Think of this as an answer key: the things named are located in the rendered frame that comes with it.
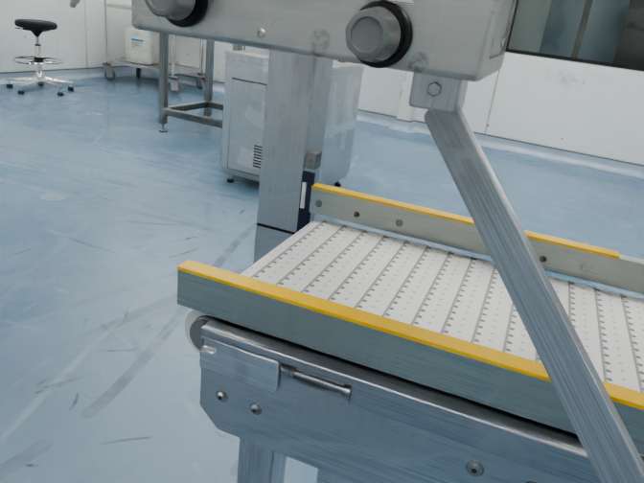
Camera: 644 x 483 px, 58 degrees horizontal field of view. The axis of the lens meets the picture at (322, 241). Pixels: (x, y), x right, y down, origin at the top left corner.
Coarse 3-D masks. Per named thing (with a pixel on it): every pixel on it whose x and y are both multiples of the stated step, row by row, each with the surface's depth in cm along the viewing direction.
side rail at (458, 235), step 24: (312, 192) 69; (336, 216) 69; (360, 216) 67; (384, 216) 66; (408, 216) 65; (432, 216) 64; (432, 240) 65; (456, 240) 64; (480, 240) 63; (552, 264) 61; (576, 264) 60; (600, 264) 59; (624, 264) 58; (624, 288) 59
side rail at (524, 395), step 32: (192, 288) 45; (224, 288) 44; (256, 320) 44; (288, 320) 42; (320, 320) 41; (352, 352) 41; (384, 352) 40; (416, 352) 39; (448, 352) 38; (448, 384) 39; (480, 384) 38; (512, 384) 37; (544, 384) 37; (544, 416) 37; (640, 416) 35; (640, 448) 36
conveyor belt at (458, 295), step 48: (288, 240) 63; (336, 240) 64; (384, 240) 65; (336, 288) 53; (384, 288) 54; (432, 288) 55; (480, 288) 56; (576, 288) 59; (480, 336) 48; (528, 336) 49; (624, 336) 51; (624, 384) 44
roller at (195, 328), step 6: (198, 318) 48; (204, 318) 47; (210, 318) 47; (216, 318) 47; (192, 324) 48; (198, 324) 47; (204, 324) 47; (228, 324) 48; (234, 324) 48; (192, 330) 48; (198, 330) 48; (192, 336) 48; (198, 336) 48; (198, 342) 48; (198, 348) 48
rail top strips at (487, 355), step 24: (336, 192) 68; (456, 216) 64; (552, 240) 60; (192, 264) 45; (264, 288) 43; (288, 288) 43; (336, 312) 41; (360, 312) 41; (408, 336) 39; (432, 336) 39; (480, 360) 38; (504, 360) 38; (528, 360) 38
